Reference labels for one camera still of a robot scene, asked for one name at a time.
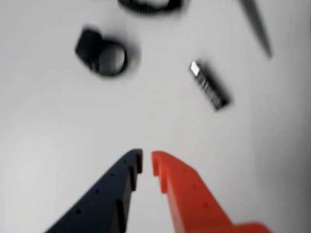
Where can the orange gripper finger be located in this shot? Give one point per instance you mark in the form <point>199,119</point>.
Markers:
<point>189,194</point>

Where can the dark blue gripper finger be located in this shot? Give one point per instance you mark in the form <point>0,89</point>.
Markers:
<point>102,204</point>

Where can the black cylindrical battery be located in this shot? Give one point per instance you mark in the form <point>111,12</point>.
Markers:
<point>210,85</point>

